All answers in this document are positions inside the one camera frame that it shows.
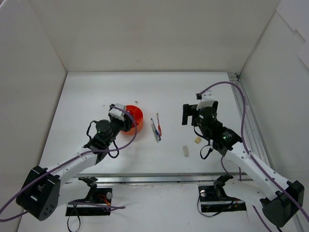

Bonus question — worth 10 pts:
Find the red gel pen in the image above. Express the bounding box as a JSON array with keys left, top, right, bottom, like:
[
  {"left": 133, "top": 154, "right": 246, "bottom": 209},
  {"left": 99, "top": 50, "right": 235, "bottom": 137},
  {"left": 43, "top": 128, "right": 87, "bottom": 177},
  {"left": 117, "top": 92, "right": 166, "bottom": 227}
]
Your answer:
[{"left": 156, "top": 113, "right": 162, "bottom": 137}]

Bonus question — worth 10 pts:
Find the green slim pen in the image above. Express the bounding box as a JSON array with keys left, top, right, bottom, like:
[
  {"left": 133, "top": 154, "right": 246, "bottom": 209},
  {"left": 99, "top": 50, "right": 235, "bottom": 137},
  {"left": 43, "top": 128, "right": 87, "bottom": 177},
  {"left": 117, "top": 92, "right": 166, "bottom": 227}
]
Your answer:
[{"left": 151, "top": 123, "right": 159, "bottom": 143}]

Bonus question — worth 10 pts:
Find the blue gel pen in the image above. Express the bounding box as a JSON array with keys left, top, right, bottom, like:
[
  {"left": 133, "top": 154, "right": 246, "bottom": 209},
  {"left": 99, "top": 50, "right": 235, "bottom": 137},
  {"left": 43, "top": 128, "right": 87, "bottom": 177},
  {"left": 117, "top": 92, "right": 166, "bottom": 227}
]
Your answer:
[{"left": 151, "top": 118, "right": 161, "bottom": 143}]

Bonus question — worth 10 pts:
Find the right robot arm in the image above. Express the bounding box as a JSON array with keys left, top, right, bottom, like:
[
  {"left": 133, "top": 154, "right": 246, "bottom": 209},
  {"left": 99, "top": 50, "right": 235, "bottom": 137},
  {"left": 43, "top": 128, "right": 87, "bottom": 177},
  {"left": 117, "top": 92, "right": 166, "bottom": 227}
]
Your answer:
[{"left": 182, "top": 101, "right": 305, "bottom": 228}]

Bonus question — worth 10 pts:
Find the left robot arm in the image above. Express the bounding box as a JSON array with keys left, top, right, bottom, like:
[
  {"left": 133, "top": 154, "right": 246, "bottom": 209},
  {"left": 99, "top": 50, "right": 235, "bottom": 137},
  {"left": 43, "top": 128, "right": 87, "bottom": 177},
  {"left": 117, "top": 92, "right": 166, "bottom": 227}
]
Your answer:
[{"left": 16, "top": 112, "right": 137, "bottom": 221}]

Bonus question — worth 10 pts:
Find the yellow eraser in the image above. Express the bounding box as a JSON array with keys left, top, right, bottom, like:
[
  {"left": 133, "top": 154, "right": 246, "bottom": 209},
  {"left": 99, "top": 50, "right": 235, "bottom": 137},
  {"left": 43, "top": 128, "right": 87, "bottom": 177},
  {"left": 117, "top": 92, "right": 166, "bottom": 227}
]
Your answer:
[{"left": 195, "top": 137, "right": 201, "bottom": 144}]

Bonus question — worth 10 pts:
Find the orange round divided organizer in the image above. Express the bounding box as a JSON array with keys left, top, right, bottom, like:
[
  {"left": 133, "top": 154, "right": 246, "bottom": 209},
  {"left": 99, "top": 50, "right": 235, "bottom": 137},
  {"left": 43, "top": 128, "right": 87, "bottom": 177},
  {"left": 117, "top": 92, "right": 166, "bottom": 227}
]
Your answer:
[{"left": 121, "top": 105, "right": 143, "bottom": 135}]

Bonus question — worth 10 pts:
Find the white eraser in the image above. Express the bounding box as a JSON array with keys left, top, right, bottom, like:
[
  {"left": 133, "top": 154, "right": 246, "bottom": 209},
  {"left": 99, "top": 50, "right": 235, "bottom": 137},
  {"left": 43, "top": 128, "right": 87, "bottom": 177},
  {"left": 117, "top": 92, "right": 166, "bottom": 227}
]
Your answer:
[{"left": 183, "top": 145, "right": 189, "bottom": 157}]

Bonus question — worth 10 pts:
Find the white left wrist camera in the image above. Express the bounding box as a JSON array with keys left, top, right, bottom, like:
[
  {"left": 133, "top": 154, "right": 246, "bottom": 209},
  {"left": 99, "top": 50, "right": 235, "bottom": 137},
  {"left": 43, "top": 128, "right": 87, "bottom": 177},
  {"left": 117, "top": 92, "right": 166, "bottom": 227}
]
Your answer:
[{"left": 109, "top": 103, "right": 126, "bottom": 121}]

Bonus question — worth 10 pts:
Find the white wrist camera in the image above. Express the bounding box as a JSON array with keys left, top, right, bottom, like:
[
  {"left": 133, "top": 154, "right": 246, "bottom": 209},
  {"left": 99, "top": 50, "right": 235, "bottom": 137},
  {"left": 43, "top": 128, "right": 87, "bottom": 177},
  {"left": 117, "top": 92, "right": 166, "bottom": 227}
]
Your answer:
[
  {"left": 196, "top": 90, "right": 215, "bottom": 110},
  {"left": 109, "top": 103, "right": 126, "bottom": 121}
]

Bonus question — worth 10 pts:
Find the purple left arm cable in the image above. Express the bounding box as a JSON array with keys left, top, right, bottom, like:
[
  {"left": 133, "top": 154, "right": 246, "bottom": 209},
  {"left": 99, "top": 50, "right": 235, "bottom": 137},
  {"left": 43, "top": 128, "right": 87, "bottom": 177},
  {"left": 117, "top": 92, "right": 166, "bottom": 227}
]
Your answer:
[{"left": 0, "top": 104, "right": 138, "bottom": 222}]

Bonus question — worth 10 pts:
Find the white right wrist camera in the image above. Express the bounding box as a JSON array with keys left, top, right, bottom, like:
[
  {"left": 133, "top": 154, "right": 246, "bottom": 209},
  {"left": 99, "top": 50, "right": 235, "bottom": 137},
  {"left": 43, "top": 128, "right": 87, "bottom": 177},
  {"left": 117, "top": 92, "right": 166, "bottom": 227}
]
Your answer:
[{"left": 196, "top": 90, "right": 215, "bottom": 110}]

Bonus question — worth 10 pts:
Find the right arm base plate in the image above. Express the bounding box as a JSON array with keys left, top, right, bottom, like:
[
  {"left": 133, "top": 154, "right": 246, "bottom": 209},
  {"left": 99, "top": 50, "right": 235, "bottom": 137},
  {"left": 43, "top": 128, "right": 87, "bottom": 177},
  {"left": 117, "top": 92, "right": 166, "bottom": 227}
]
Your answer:
[{"left": 197, "top": 174, "right": 247, "bottom": 218}]

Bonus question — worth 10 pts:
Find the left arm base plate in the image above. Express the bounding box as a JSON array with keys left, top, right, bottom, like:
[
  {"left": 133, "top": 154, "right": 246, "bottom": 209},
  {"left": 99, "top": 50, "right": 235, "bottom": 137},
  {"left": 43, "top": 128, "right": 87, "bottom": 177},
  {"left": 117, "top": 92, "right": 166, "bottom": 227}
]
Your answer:
[{"left": 65, "top": 177, "right": 112, "bottom": 217}]

